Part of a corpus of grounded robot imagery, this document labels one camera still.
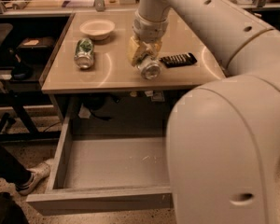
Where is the white sneaker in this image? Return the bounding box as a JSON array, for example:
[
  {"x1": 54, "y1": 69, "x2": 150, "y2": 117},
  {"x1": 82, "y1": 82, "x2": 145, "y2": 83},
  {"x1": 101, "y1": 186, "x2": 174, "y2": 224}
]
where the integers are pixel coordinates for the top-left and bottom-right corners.
[{"x1": 16, "y1": 161, "x2": 50, "y2": 196}]

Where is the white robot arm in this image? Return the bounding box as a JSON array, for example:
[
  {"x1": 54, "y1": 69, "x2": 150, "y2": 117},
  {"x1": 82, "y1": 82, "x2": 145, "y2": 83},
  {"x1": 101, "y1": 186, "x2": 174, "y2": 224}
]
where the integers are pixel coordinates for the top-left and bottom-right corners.
[{"x1": 129, "y1": 0, "x2": 280, "y2": 224}]

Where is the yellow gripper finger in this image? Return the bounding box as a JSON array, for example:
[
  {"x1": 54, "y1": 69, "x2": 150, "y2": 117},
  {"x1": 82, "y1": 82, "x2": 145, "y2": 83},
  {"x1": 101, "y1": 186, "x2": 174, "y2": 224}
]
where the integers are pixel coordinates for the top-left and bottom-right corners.
[
  {"x1": 127, "y1": 35, "x2": 148, "y2": 66},
  {"x1": 148, "y1": 40, "x2": 162, "y2": 57}
]

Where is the black trouser leg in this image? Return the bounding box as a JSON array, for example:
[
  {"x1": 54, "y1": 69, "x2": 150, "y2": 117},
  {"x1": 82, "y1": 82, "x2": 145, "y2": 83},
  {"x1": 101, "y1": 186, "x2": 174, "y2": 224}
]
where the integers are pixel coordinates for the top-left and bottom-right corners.
[{"x1": 0, "y1": 145, "x2": 32, "y2": 186}]

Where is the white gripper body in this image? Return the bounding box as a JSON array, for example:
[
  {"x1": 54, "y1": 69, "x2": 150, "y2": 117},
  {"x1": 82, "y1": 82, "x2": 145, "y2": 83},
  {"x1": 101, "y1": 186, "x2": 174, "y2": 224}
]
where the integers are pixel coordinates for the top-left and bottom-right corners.
[{"x1": 133, "y1": 11, "x2": 168, "y2": 43}]

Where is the green soda can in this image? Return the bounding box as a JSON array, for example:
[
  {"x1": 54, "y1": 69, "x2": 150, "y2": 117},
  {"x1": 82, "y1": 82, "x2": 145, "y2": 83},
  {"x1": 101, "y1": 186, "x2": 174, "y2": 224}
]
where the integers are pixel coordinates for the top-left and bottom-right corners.
[{"x1": 74, "y1": 38, "x2": 94, "y2": 69}]

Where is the black box with label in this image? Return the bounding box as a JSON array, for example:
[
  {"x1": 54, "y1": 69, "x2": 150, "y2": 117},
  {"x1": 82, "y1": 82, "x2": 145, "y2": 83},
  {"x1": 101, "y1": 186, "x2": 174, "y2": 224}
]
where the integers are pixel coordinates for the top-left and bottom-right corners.
[{"x1": 17, "y1": 36, "x2": 55, "y2": 64}]

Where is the black joystick device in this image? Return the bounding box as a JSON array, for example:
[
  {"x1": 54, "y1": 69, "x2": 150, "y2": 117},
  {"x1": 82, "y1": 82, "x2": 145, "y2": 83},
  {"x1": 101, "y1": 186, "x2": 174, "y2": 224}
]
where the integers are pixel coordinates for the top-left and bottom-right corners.
[{"x1": 8, "y1": 49, "x2": 33, "y2": 80}]

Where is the open grey drawer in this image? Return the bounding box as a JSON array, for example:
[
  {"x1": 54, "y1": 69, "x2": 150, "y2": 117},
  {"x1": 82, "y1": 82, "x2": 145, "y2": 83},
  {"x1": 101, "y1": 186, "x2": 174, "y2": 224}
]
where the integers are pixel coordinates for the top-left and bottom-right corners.
[{"x1": 25, "y1": 94, "x2": 175, "y2": 217}]

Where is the white paper bowl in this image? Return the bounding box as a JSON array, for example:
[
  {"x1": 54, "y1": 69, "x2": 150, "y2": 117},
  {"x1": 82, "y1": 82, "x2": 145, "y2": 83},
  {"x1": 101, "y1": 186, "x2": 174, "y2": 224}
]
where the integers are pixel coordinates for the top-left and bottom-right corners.
[{"x1": 79, "y1": 19, "x2": 115, "y2": 41}]

